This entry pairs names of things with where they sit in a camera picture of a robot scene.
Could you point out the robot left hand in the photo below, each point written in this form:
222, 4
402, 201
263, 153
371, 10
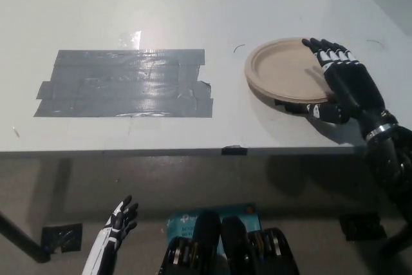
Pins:
122, 220

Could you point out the black floor tape patch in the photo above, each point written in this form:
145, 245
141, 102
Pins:
61, 238

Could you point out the teal router box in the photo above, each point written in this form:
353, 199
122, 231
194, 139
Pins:
180, 220

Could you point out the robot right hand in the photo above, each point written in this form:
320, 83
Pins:
357, 88

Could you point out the beige paper plate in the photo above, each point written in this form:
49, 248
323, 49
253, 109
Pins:
283, 69
257, 88

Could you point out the grey duct tape patch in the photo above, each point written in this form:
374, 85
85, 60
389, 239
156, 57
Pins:
125, 85

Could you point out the small black tape strip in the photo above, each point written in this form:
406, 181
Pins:
234, 150

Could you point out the clear tape piece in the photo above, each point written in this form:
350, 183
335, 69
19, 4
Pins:
130, 39

